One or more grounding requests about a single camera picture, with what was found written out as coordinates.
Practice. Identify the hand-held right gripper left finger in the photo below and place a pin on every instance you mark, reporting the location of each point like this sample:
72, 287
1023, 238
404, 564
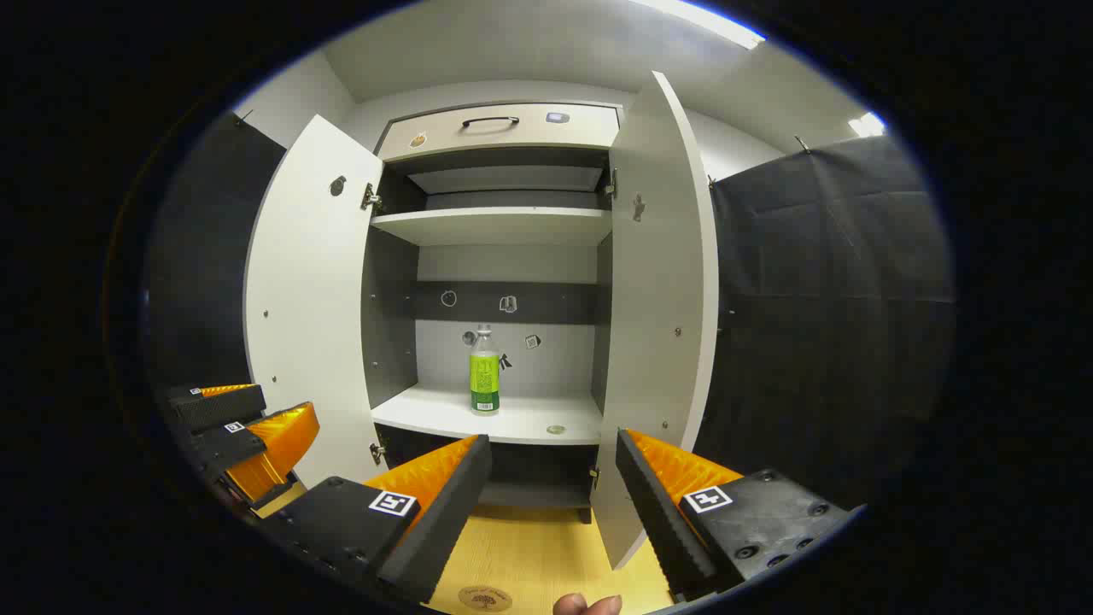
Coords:
444, 521

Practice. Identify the black backdrop cloth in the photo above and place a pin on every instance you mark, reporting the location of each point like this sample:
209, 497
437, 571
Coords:
820, 325
213, 273

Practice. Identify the white cabinet door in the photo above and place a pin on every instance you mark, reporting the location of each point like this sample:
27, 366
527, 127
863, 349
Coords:
657, 299
307, 325

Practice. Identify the beige cabinet drawer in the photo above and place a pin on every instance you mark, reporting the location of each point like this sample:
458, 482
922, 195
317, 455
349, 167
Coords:
512, 143

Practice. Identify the white cabinet shelf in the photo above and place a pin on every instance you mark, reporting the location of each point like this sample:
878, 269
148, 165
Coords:
444, 414
495, 226

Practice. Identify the green label plastic bottle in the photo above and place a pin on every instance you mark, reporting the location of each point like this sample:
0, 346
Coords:
484, 376

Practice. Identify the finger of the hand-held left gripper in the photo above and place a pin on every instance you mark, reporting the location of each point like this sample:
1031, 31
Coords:
222, 408
230, 448

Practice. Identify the small ceiling light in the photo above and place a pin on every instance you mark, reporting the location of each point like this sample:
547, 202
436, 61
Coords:
867, 125

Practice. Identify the long ceiling light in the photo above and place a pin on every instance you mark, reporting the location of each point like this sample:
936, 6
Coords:
709, 21

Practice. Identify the white grey cabinet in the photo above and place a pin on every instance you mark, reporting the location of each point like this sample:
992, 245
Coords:
564, 376

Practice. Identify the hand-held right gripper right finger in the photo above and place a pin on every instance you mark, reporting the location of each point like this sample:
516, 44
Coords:
657, 521

